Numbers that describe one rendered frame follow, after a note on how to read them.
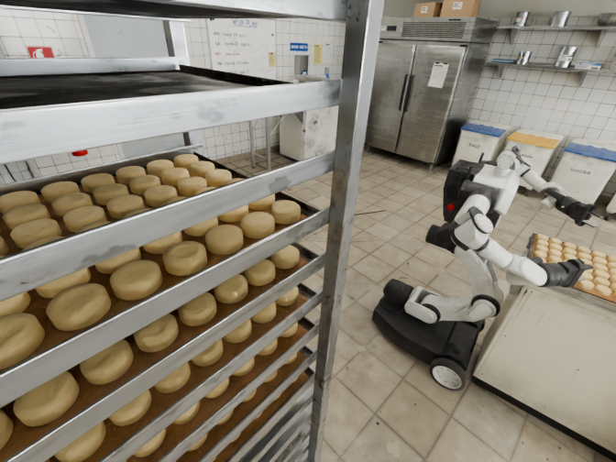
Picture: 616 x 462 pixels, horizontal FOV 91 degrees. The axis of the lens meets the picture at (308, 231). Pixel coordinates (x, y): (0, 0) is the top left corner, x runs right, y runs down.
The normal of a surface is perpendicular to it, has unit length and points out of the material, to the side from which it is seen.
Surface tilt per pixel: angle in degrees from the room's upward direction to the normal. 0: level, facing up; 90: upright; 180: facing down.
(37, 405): 0
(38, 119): 90
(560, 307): 90
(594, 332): 90
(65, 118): 90
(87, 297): 0
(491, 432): 0
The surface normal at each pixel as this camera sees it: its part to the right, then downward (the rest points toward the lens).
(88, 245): 0.74, 0.39
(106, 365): 0.04, -0.84
